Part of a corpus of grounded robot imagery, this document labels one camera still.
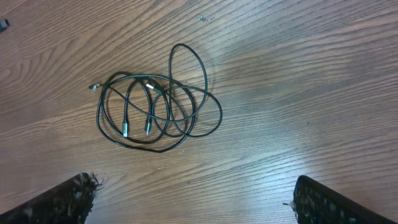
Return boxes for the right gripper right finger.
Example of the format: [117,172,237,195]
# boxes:
[287,175,397,224]

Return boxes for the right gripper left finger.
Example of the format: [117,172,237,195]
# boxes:
[1,172,103,224]

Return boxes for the black cable silver plugs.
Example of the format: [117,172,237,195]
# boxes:
[96,71,197,154]

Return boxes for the short black cable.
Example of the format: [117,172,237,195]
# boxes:
[88,43,223,139]

